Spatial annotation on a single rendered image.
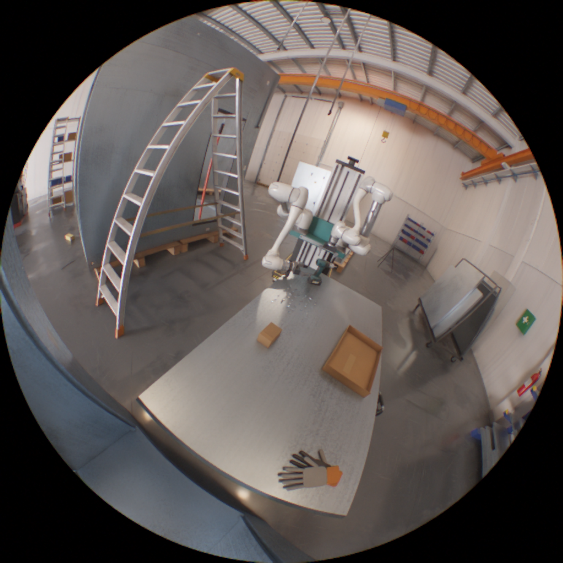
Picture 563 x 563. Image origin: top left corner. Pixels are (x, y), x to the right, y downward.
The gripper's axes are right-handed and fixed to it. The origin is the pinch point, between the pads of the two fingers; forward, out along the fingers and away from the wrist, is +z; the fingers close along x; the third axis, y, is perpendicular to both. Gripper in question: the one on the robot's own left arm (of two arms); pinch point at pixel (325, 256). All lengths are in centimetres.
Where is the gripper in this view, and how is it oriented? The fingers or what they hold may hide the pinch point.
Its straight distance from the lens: 184.5
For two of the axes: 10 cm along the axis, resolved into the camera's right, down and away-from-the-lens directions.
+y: -3.4, 4.3, -8.4
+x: 8.9, 4.4, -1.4
